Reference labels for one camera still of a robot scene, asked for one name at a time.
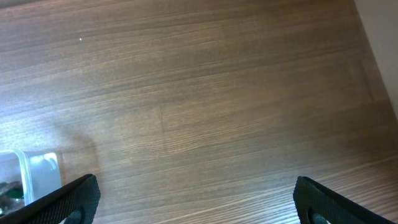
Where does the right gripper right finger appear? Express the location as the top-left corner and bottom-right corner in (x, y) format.
(293, 176), (394, 224)

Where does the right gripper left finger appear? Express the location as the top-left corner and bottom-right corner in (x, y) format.
(1, 174), (101, 224)

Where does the green handled screwdriver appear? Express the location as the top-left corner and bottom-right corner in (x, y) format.
(6, 189), (24, 199)

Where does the clear plastic container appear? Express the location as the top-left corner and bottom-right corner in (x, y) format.
(1, 149), (62, 216)

